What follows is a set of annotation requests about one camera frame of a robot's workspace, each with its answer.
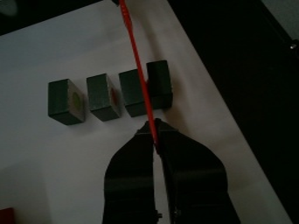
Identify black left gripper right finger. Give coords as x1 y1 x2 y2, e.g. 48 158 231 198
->
153 117 242 224

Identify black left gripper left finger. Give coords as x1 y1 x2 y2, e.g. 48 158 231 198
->
101 119 156 224

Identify green sushi piece red centre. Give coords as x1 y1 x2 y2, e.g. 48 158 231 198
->
85 73 123 123

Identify red toy knife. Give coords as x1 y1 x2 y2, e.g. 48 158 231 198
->
116 0 160 147

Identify white cutting board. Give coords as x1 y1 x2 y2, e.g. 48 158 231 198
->
0 0 295 224

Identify red object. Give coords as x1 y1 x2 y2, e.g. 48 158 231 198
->
0 207 16 224

